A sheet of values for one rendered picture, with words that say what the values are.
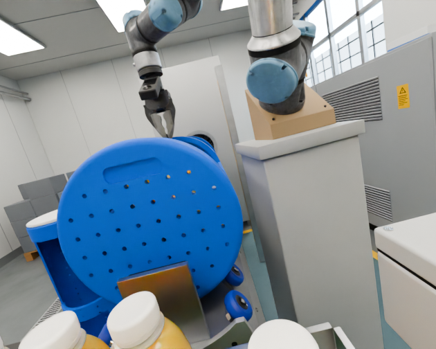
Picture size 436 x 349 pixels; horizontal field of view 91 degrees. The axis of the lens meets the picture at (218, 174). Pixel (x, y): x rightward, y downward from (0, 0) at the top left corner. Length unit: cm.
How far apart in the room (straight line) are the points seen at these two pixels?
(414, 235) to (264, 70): 41
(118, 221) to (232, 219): 17
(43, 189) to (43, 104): 279
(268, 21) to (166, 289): 51
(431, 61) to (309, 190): 123
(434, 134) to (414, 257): 159
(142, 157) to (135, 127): 533
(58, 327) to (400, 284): 28
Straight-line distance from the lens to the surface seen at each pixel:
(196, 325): 38
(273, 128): 69
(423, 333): 25
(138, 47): 73
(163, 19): 66
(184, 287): 34
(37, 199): 427
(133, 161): 33
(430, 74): 175
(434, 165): 182
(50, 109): 640
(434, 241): 22
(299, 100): 77
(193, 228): 34
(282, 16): 53
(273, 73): 53
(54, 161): 641
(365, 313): 101
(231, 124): 175
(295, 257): 75
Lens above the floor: 121
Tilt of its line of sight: 11 degrees down
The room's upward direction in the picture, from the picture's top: 14 degrees counter-clockwise
